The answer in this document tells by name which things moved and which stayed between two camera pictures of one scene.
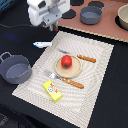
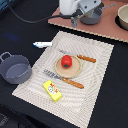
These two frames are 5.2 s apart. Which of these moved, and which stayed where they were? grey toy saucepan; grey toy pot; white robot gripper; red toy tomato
Moved: white robot gripper
Stayed: grey toy pot; grey toy saucepan; red toy tomato
